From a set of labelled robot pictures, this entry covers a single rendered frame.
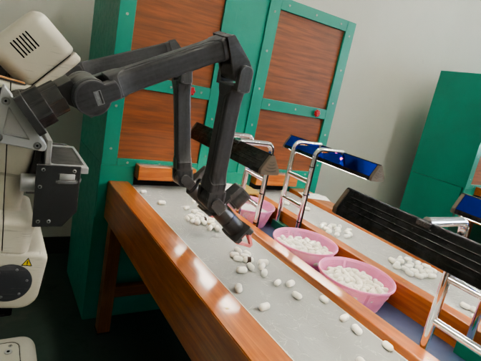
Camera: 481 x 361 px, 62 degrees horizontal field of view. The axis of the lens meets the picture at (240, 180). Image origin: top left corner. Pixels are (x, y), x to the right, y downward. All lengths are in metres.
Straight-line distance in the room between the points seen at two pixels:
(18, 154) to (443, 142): 3.54
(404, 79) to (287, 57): 2.15
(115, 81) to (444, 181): 3.44
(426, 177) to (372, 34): 1.40
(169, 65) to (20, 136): 0.35
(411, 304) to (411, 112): 3.15
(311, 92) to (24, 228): 1.78
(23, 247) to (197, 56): 0.64
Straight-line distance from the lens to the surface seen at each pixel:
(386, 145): 4.31
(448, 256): 0.92
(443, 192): 4.01
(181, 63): 0.99
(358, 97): 3.88
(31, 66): 1.06
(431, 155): 4.09
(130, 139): 1.98
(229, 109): 1.09
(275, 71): 2.28
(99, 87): 0.91
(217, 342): 1.05
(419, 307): 1.52
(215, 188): 1.15
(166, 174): 2.00
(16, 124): 0.93
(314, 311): 1.22
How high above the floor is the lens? 1.32
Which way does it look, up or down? 13 degrees down
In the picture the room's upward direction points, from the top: 11 degrees clockwise
